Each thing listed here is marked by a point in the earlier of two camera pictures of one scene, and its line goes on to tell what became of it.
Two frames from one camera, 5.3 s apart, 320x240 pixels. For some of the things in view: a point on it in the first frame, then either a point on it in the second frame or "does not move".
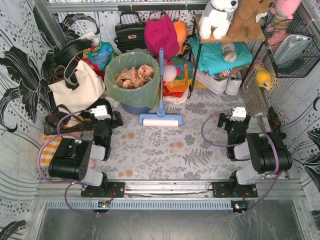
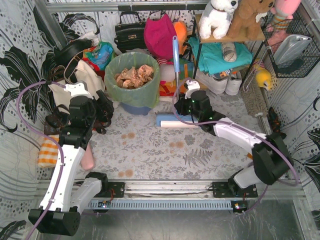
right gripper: [222, 120] → [180, 108]
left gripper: [116, 119] → [102, 110]
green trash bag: [146, 96] does not move
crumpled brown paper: [133, 77] does not move
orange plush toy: [181, 30] does not move
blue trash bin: [135, 110] does not move
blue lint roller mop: [161, 119] → [172, 120]
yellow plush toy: [263, 77] does not move
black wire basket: [293, 46] does not move
